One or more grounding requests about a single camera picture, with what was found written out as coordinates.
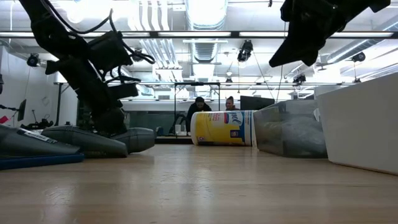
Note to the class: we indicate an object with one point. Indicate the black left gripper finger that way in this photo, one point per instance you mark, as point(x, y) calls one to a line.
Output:
point(87, 105)
point(122, 91)

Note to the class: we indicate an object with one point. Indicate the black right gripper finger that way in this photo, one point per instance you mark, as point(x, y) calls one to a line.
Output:
point(289, 51)
point(311, 57)

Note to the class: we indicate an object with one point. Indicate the grey pouch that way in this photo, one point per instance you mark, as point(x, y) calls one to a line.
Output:
point(31, 146)

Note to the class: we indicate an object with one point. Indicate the black background robot arm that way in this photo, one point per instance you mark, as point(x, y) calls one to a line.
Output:
point(38, 125)

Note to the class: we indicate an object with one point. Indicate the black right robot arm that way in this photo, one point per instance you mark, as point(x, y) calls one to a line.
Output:
point(363, 6)

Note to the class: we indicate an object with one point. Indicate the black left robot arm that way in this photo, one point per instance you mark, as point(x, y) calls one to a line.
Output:
point(53, 31)

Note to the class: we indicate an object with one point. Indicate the black ceiling spotlight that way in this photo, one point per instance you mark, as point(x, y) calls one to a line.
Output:
point(33, 60)
point(359, 57)
point(245, 51)
point(300, 79)

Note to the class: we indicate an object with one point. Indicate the black overhead light bar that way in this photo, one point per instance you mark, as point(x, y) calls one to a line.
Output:
point(234, 34)

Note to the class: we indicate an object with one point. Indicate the black background monitor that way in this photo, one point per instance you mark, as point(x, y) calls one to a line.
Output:
point(255, 103)

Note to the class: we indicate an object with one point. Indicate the black background screen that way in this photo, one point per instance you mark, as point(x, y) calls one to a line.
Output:
point(21, 110)

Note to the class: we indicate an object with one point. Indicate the person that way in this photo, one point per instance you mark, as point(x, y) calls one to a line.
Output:
point(197, 110)
point(230, 104)

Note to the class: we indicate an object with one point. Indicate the white plastic tray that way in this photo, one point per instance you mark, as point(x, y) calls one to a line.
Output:
point(360, 124)

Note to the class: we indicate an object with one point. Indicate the red background robot part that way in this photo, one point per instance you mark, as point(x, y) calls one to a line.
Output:
point(3, 119)

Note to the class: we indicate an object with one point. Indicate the smoky translucent plastic tray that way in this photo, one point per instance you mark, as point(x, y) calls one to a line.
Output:
point(267, 133)

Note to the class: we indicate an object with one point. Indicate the yellow disinfecting wipes canister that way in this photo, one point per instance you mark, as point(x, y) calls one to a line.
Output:
point(217, 129)

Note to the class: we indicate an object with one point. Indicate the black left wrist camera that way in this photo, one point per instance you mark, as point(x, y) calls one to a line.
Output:
point(109, 51)

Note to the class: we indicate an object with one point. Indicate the black aluminium table frame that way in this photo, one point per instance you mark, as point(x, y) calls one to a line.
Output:
point(174, 140)

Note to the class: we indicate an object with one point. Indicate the black background rig frame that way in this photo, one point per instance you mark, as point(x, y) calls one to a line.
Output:
point(197, 83)

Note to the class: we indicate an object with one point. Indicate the silver ceiling air duct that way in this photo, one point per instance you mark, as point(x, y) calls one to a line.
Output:
point(205, 15)

